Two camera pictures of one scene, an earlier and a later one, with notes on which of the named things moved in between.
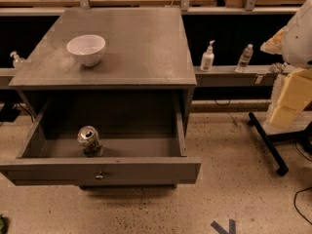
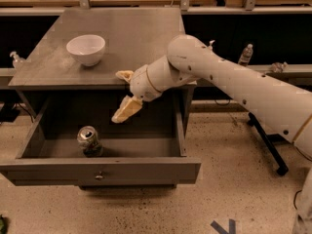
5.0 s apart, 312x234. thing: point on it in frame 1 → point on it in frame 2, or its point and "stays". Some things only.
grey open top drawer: (142, 136) stays
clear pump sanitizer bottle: (18, 61) stays
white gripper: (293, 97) → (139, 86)
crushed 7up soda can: (90, 141) stays
